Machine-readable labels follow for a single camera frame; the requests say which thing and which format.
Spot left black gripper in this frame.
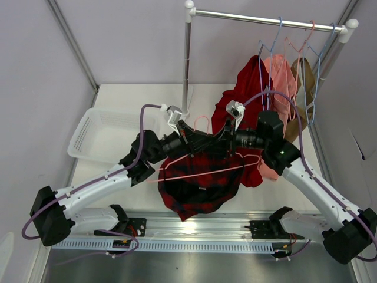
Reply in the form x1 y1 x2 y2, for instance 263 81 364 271
148 119 215 164

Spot red navy plaid skirt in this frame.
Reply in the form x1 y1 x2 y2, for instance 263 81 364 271
157 153 244 222

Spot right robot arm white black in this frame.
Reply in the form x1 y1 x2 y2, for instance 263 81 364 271
212 110 376 264

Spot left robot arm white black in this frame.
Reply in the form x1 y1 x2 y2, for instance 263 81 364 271
28 120 220 247

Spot red dress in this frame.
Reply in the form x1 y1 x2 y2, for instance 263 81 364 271
211 55 269 187

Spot pink garment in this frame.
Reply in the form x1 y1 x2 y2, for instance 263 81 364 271
258 54 296 181

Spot tan brown garment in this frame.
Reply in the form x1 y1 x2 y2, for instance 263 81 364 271
285 58 316 143

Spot white plastic basket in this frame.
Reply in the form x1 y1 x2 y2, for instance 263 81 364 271
67 107 161 163

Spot metal clothes rack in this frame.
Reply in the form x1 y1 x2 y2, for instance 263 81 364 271
182 1 360 116

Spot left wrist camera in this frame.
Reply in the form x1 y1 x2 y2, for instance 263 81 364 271
160 104 183 133

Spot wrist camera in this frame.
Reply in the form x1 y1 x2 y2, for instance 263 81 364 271
226 100 245 130
160 104 183 133

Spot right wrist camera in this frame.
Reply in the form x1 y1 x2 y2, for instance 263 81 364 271
226 100 245 130

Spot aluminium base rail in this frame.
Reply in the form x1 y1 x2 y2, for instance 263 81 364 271
76 208 325 244

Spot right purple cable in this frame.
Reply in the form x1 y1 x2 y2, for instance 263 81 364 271
243 90 377 262

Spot purple cable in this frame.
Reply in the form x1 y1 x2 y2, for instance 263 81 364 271
243 90 377 262
21 103 166 239

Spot white slotted cable duct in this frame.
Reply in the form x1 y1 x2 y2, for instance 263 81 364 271
53 238 275 254

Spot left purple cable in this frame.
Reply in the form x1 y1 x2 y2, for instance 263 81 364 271
21 103 166 239

